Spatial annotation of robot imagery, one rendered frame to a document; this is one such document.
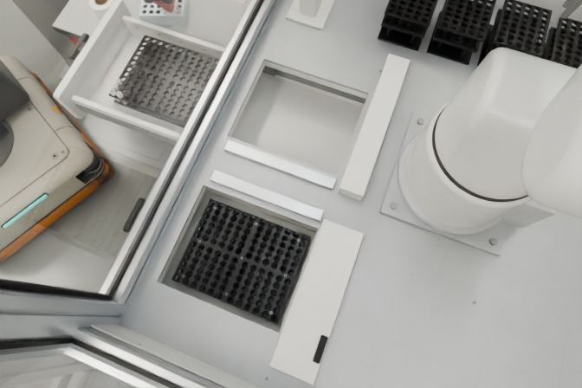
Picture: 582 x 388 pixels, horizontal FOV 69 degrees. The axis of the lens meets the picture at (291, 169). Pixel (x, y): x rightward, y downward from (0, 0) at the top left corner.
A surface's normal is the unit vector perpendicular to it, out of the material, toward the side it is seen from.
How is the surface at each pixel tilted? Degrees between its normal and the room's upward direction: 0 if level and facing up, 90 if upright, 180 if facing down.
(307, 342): 0
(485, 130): 67
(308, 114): 0
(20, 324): 90
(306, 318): 0
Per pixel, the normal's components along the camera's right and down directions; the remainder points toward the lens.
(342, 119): -0.01, -0.34
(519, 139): -0.34, 0.68
